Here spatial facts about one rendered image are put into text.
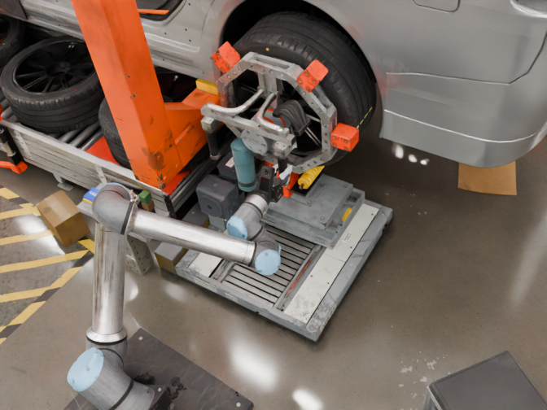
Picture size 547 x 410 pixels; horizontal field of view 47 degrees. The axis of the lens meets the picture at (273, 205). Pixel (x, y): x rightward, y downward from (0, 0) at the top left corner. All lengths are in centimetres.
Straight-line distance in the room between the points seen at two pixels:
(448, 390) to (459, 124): 99
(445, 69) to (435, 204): 124
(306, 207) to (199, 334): 80
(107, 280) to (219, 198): 84
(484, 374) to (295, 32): 149
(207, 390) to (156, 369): 23
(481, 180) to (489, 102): 127
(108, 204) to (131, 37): 68
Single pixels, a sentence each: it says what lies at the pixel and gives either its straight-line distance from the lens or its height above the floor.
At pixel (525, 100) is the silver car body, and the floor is 111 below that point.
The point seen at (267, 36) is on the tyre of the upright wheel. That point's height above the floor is 118.
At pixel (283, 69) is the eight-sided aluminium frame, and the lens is 245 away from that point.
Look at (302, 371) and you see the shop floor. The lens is 288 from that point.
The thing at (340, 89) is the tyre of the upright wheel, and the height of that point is 103.
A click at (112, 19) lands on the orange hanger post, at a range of 240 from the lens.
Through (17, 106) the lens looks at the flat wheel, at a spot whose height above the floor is 44.
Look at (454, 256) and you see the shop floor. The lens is 325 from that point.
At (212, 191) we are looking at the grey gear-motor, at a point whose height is 40.
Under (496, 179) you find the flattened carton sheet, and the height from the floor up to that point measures 1.
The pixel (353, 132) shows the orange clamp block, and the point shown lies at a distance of 251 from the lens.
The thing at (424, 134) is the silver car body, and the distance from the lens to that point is 258.
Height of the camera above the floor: 257
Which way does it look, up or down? 48 degrees down
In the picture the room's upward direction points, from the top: 8 degrees counter-clockwise
